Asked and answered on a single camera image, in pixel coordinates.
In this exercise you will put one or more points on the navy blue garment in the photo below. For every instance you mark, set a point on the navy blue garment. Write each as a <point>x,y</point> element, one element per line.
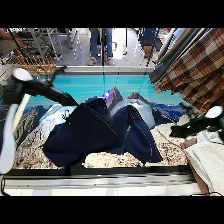
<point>86,133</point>

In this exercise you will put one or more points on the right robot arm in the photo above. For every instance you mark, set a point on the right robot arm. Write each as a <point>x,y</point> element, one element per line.
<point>200,124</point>

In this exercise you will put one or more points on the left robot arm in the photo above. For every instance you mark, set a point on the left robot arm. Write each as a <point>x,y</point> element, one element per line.
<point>36,88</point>

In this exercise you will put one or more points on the person's legs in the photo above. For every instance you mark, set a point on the person's legs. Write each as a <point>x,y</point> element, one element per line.
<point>100,43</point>

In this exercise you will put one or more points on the checked shirt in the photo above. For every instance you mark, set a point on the checked shirt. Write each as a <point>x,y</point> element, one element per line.
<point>200,70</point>

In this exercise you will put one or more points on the white garment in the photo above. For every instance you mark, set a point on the white garment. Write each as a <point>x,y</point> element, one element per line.
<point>208,160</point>

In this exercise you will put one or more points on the silver frame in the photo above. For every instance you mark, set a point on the silver frame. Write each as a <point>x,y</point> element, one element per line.
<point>100,182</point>

